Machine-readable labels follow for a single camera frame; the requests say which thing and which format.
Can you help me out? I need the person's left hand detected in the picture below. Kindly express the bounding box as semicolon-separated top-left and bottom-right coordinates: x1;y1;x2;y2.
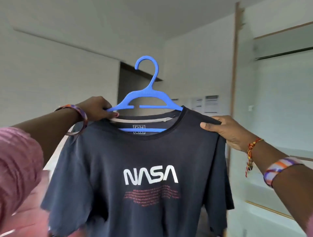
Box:
76;96;120;122

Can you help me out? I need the person's right hand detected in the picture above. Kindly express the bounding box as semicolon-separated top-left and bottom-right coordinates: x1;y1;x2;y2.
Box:
200;115;258;152

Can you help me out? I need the blue plastic clothes hanger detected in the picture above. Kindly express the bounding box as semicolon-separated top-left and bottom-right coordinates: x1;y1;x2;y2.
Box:
106;56;183;133

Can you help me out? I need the dark navy printed t-shirt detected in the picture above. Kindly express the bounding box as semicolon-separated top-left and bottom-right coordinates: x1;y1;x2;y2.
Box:
40;106;235;237

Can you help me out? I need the person's right forearm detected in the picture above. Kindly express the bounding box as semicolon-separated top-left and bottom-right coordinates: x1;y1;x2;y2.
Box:
246;140;313;237

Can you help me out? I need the person's left forearm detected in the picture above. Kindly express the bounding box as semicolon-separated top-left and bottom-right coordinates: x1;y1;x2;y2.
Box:
11;109;85;169

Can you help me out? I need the multicoloured bangle with brown rim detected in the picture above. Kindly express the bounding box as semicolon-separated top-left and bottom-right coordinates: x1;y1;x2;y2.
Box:
54;105;88;136

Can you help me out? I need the white open wardrobe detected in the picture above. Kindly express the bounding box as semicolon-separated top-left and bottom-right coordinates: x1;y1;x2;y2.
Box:
229;0;313;237

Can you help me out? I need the multicoloured striped bangle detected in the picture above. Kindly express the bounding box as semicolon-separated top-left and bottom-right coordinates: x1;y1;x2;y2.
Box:
263;157;305;188

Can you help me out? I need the dark wardrobe hanging rod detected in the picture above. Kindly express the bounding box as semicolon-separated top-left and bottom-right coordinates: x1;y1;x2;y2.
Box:
254;47;313;61

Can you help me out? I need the large white wall notice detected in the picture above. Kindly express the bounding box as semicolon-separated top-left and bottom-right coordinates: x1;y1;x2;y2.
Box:
205;95;219;114

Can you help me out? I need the medium white wall notice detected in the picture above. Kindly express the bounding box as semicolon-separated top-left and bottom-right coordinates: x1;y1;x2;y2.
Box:
191;97;203;113

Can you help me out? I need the red yellow thread bracelet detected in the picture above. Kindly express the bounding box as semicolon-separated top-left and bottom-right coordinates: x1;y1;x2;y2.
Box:
245;138;264;178

